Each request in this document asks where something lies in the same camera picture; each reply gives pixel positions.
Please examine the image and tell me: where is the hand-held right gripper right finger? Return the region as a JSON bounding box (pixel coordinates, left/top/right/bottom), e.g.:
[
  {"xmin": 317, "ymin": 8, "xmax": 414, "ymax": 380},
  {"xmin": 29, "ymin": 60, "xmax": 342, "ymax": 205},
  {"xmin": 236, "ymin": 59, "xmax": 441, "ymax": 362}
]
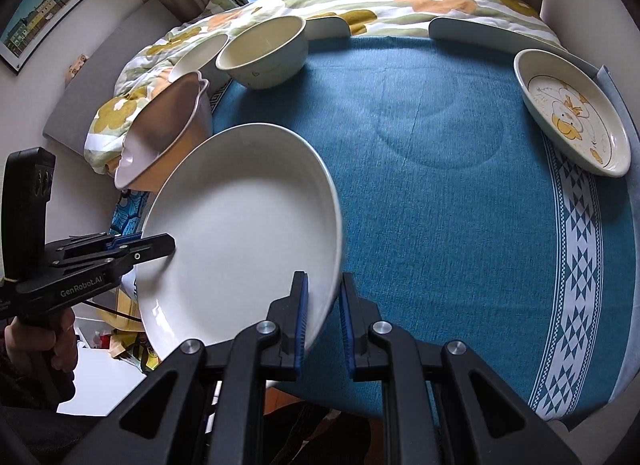
[{"xmin": 338, "ymin": 272, "xmax": 584, "ymax": 465}]

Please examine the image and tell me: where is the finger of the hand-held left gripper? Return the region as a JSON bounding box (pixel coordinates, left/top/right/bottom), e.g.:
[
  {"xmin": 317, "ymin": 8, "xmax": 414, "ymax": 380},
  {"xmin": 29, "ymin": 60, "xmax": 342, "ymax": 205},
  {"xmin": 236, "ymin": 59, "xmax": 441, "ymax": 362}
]
[
  {"xmin": 46, "ymin": 232, "xmax": 147, "ymax": 267},
  {"xmin": 61, "ymin": 233, "xmax": 176, "ymax": 274}
]

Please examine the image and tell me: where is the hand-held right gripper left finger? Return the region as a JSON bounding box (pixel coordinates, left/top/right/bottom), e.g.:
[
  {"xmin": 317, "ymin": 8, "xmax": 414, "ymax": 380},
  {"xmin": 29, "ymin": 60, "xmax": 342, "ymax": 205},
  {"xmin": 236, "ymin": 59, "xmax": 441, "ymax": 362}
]
[{"xmin": 60, "ymin": 271, "xmax": 310, "ymax": 465}]

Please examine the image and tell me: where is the large white plate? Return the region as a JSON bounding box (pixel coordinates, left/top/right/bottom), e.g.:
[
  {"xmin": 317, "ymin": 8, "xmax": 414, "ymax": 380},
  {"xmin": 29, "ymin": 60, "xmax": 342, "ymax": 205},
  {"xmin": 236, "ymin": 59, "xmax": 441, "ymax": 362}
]
[{"xmin": 136, "ymin": 124, "xmax": 344, "ymax": 364}]

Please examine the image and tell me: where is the white bowl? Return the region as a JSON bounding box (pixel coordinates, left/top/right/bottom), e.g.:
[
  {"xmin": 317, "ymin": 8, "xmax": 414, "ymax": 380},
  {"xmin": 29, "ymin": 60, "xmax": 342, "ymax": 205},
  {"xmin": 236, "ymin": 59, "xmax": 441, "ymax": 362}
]
[{"xmin": 167, "ymin": 34, "xmax": 230, "ymax": 84}]

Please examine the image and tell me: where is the cream bowl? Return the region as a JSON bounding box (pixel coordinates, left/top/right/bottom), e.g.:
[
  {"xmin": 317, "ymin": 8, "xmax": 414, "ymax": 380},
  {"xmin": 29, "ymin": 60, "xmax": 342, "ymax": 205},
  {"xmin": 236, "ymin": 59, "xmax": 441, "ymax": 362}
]
[{"xmin": 215, "ymin": 15, "xmax": 310, "ymax": 90}]

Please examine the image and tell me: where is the duck print plate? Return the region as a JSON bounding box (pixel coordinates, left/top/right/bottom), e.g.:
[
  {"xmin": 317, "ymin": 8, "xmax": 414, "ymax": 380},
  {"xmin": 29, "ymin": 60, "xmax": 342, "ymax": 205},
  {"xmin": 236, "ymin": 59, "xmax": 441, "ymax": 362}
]
[{"xmin": 513, "ymin": 49, "xmax": 632, "ymax": 179}]

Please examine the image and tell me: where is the person's left forearm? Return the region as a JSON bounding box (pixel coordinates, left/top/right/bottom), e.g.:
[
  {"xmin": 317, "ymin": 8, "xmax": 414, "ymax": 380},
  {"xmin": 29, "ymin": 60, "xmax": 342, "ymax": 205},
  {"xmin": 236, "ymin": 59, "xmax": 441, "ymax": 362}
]
[{"xmin": 0, "ymin": 340, "xmax": 56, "ymax": 413}]

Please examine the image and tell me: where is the person's left hand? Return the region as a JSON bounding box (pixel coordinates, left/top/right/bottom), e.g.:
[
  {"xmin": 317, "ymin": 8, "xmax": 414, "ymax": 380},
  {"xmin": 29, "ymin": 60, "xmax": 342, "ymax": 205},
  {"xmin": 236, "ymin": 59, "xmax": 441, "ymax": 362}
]
[{"xmin": 4, "ymin": 306, "xmax": 79, "ymax": 402}]

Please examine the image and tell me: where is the red blue patterned cloth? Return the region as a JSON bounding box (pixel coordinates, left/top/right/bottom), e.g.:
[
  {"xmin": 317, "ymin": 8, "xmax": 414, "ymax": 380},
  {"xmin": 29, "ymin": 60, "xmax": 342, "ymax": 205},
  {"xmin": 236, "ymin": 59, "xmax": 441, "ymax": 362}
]
[{"xmin": 109, "ymin": 189, "xmax": 152, "ymax": 237}]

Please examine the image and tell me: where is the blue patterned tablecloth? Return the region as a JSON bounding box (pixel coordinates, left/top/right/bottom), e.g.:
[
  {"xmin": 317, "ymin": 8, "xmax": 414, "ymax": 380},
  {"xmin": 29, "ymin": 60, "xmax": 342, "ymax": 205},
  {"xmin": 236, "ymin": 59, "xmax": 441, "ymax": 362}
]
[{"xmin": 209, "ymin": 35, "xmax": 639, "ymax": 421}]

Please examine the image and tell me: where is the grey padded headboard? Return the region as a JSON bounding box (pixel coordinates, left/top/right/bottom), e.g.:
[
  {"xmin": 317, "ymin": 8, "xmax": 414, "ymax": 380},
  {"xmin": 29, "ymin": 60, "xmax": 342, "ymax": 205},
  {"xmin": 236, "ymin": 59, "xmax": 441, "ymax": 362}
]
[{"xmin": 42, "ymin": 0, "xmax": 187, "ymax": 157}]

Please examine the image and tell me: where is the framed houses picture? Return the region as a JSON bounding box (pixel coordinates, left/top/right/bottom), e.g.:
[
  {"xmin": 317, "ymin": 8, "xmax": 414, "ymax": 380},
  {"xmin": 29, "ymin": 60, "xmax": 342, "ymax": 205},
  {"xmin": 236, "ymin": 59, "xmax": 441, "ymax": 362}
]
[{"xmin": 0, "ymin": 0, "xmax": 106, "ymax": 75}]

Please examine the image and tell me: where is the green striped pillow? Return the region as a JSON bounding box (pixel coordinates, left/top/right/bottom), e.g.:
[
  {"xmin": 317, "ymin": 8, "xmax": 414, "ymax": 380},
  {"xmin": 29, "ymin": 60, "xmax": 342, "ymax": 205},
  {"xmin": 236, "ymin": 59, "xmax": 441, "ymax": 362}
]
[{"xmin": 202, "ymin": 0, "xmax": 242, "ymax": 19}]

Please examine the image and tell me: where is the white tray table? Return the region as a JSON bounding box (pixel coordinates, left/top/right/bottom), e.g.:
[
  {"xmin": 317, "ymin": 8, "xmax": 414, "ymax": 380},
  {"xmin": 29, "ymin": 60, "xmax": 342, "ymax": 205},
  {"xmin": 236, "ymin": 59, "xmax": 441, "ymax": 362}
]
[{"xmin": 304, "ymin": 16, "xmax": 598, "ymax": 78}]

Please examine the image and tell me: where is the floral blanket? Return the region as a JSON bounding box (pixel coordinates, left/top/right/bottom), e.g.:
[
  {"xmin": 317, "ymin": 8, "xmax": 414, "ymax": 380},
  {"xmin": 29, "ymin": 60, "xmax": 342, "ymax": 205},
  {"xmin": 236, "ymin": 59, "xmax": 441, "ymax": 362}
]
[{"xmin": 83, "ymin": 0, "xmax": 572, "ymax": 177}]

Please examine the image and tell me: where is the black cable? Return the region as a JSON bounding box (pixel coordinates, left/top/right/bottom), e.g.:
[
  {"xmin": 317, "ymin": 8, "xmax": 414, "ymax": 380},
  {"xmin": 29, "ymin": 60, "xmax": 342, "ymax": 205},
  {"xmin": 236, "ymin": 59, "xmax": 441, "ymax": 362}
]
[{"xmin": 81, "ymin": 297, "xmax": 144, "ymax": 332}]

